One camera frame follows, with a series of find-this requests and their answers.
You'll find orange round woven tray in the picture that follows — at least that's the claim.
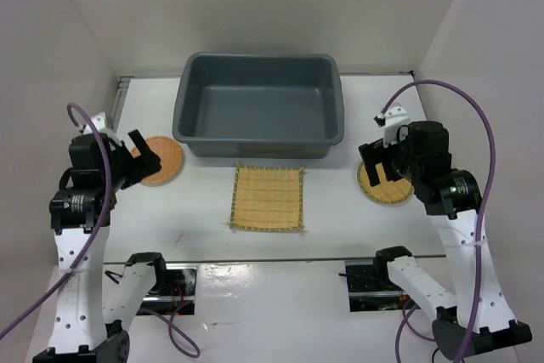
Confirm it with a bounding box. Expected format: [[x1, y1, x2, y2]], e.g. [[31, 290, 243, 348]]
[[140, 136, 184, 187]]

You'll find green-rimmed round bamboo tray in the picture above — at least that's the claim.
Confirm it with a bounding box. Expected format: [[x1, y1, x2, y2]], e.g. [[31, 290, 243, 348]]
[[357, 162, 414, 205]]

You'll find square bamboo mat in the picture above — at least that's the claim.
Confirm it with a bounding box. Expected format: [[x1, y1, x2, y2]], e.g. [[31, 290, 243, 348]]
[[229, 163, 303, 232]]

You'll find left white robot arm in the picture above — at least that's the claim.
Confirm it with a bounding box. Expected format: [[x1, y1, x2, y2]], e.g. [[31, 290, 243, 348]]
[[33, 130, 169, 362]]

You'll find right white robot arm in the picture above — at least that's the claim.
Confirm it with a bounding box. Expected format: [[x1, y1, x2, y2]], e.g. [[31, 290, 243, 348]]
[[359, 118, 532, 361]]

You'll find grey plastic bin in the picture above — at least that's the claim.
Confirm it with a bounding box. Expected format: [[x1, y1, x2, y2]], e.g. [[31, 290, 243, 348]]
[[172, 53, 344, 159]]

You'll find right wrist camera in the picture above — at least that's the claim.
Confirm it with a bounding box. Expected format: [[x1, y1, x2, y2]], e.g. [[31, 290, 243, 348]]
[[374, 103, 411, 148]]

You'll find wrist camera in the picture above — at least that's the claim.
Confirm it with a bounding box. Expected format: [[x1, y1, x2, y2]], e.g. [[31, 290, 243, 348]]
[[80, 112, 115, 138], [374, 103, 411, 148]]

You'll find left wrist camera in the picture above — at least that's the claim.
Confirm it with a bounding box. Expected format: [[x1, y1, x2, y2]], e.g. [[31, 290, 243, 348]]
[[80, 112, 115, 138]]

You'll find aluminium frame rail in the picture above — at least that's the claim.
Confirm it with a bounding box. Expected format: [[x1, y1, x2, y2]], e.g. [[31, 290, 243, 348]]
[[111, 77, 132, 123]]

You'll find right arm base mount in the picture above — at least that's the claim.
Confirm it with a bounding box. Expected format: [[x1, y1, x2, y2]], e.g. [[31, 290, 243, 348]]
[[338, 259, 414, 313]]

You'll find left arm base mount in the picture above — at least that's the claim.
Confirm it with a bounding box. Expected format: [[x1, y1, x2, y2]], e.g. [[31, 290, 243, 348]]
[[103, 263, 197, 315]]

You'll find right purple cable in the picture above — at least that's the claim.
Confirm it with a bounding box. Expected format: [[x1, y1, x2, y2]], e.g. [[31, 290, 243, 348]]
[[381, 79, 496, 363]]

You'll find purple cable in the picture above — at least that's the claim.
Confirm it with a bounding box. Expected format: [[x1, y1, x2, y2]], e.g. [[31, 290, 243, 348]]
[[0, 102, 201, 358], [381, 79, 496, 363]]

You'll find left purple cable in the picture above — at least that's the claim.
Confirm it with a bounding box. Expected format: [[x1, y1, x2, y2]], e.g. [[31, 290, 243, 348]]
[[0, 102, 201, 358]]

